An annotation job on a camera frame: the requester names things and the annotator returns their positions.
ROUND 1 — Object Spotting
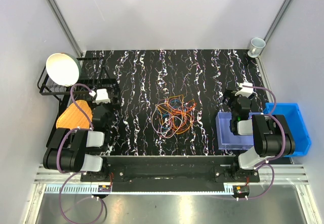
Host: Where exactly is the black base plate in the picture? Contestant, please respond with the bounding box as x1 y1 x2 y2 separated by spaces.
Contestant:
80 156 260 194

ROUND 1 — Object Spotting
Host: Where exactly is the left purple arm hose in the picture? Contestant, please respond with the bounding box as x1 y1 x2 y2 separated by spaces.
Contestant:
58 83 107 221

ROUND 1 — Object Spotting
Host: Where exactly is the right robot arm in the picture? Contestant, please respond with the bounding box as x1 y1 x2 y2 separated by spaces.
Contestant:
223 84 295 182

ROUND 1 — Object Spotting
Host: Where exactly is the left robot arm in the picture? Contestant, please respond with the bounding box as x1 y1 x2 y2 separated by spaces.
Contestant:
43 100 113 181

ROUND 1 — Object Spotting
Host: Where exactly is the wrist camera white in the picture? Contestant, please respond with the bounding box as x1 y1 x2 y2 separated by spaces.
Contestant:
235 82 254 98
89 89 111 104

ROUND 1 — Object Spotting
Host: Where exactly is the orange woven mat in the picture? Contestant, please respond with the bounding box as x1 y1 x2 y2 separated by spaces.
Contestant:
56 100 92 130

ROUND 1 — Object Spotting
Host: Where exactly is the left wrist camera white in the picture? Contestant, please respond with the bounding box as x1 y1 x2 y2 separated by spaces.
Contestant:
89 89 111 104

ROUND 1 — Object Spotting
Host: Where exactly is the blue cable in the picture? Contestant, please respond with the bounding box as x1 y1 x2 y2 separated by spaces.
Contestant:
158 99 183 133

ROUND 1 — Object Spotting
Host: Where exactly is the purple translucent box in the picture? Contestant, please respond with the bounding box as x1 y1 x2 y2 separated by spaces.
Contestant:
216 112 254 151

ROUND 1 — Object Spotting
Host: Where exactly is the white mug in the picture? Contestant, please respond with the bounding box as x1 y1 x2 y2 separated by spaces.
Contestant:
248 38 266 58

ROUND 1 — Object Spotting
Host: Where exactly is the blue plastic bin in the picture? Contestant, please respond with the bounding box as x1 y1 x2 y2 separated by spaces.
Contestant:
253 102 311 157

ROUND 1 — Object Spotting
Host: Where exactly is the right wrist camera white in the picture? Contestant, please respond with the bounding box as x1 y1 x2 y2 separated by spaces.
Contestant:
235 82 254 98

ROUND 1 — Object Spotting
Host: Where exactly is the white bowl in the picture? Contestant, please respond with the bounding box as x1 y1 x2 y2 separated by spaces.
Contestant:
46 53 82 87

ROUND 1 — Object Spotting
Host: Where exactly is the black wire dish rack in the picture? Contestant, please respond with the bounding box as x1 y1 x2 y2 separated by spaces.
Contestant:
37 55 121 110

